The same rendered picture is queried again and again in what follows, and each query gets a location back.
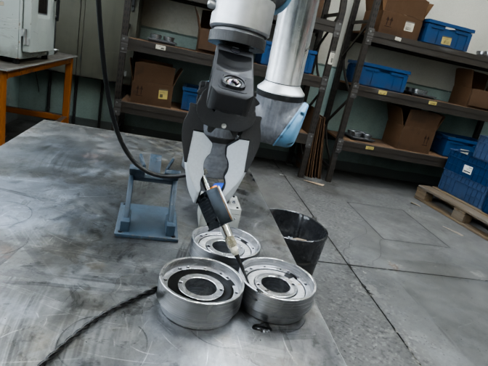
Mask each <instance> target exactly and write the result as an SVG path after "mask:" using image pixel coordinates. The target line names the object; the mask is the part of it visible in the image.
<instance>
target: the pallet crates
mask: <svg viewBox="0 0 488 366"><path fill-rule="evenodd" d="M477 141H478V143H477V145H476V149H475V150H474V152H470V151H465V150H456V149H452V148H450V149H451V150H450V153H449V154H448V155H449V157H448V159H447V162H446V165H445V167H444V171H443V173H442V177H441V179H440V182H439V185H438V187H434V186H433V187H430V186H426V185H418V187H417V191H416V193H415V196H414V198H416V199H418V200H419V201H421V202H423V203H425V204H426V205H427V206H430V207H431V208H433V209H434V210H436V211H438V212H439V213H441V214H443V215H445V216H446V217H448V218H450V219H451V220H453V221H455V222H457V223H458V224H460V225H461V226H463V227H465V228H466V229H469V230H470V231H472V232H473V233H475V234H477V235H478V236H480V237H482V238H484V239H485V240H487V241H488V234H487V233H486V232H483V231H481V230H480V229H478V228H476V227H475V226H473V225H471V224H469V223H471V220H472V219H474V220H476V221H478V222H479V223H481V224H483V225H485V226H486V227H488V136H485V135H481V134H480V137H479V140H477ZM461 152H465V153H468V154H467V155H466V154H464V153H461ZM433 195H434V196H436V197H438V198H439V200H440V201H441V202H443V203H446V204H447V205H449V206H451V207H452V208H454V210H453V212H452V213H450V212H449V211H447V210H445V209H443V208H442V207H440V206H438V205H437V204H435V203H432V198H433Z"/></svg>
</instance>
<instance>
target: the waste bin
mask: <svg viewBox="0 0 488 366"><path fill-rule="evenodd" d="M269 210H270V211H271V213H272V215H273V217H274V220H275V222H276V224H277V226H278V228H279V230H280V232H281V234H282V236H283V238H284V240H285V242H286V244H287V246H288V248H289V250H290V252H291V254H292V256H293V258H294V260H295V262H296V264H297V265H298V266H299V267H301V268H302V269H304V270H306V271H307V272H308V273H309V274H310V275H311V276H312V275H313V272H314V269H315V267H316V265H317V262H318V261H319V259H320V255H321V253H322V249H323V248H324V245H325V242H326V240H327V238H328V231H327V230H326V229H325V228H324V227H323V226H322V225H321V224H320V223H319V222H318V221H316V220H314V219H313V218H311V217H309V216H306V215H304V214H302V213H298V212H295V211H290V210H285V209H281V208H270V209H269ZM287 236H290V237H292V238H301V239H304V240H306V241H304V240H294V239H290V238H288V237H287Z"/></svg>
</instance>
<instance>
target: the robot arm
mask: <svg viewBox="0 0 488 366"><path fill-rule="evenodd" d="M319 4H320V0H215V1H214V0H208V5H207V7H208V8H209V9H214V11H212V13H211V20H210V26H211V28H212V29H210V31H209V36H208V42H210V43H212V44H214V45H216V51H215V53H214V56H213V65H212V69H211V75H210V79H209V81H201V82H200V83H199V88H198V91H197V93H198V95H197V100H196V104H195V103H190V108H189V112H188V114H187V116H186V117H185V119H184V123H183V125H182V147H183V154H184V156H183V158H182V167H183V168H184V169H185V173H186V179H187V188H188V190H189V193H190V196H191V198H192V201H193V203H197V202H198V198H199V196H200V192H201V187H200V180H201V179H202V177H203V175H204V169H205V168H206V169H207V171H208V174H206V177H208V178H212V179H223V180H224V184H223V186H222V189H221V191H222V193H223V195H224V198H225V200H226V202H228V201H229V199H230V198H231V197H232V196H233V195H234V193H235V192H236V190H237V188H238V187H239V185H240V183H241V181H242V180H243V177H244V176H245V173H246V172H247V171H248V169H249V167H250V165H251V163H252V161H253V159H254V157H255V155H256V153H257V151H258V149H259V145H260V142H263V143H267V144H270V145H272V146H275V145H276V146H280V147H291V146H292V145H293V144H294V142H295V140H296V138H297V136H298V133H299V131H300V129H301V126H302V123H303V122H304V118H305V116H306V112H307V110H308V107H309V105H308V104H307V103H306V102H304V96H305V94H304V92H303V91H302V89H301V81H302V77H303V74H304V68H305V64H306V59H307V55H308V51H309V46H310V42H311V39H312V33H313V30H314V24H315V20H316V16H317V11H318V7H319ZM277 14H278V15H277ZM274 15H277V22H276V26H275V30H274V36H273V41H272V48H271V52H270V56H269V62H268V66H267V73H266V77H265V79H264V81H262V82H261V83H260V84H258V85H257V89H256V91H254V82H253V54H263V53H264V51H265V47H266V43H267V42H266V41H265V40H267V39H268V38H269V35H270V31H271V27H272V21H273V17H274Z"/></svg>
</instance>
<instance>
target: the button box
mask: <svg viewBox="0 0 488 366"><path fill-rule="evenodd" d="M227 205H228V206H229V209H230V211H231V213H232V216H233V218H235V219H236V220H234V221H231V222H230V223H228V224H229V225H230V226H231V227H236V228H238V224H239V220H240V214H241V208H240V204H239V202H238V199H237V196H234V195H233V196H232V197H231V198H230V199H229V201H228V202H227ZM197 213H198V227H202V226H205V225H207V224H206V221H205V219H204V217H203V214H202V212H201V209H200V207H199V205H198V212H197Z"/></svg>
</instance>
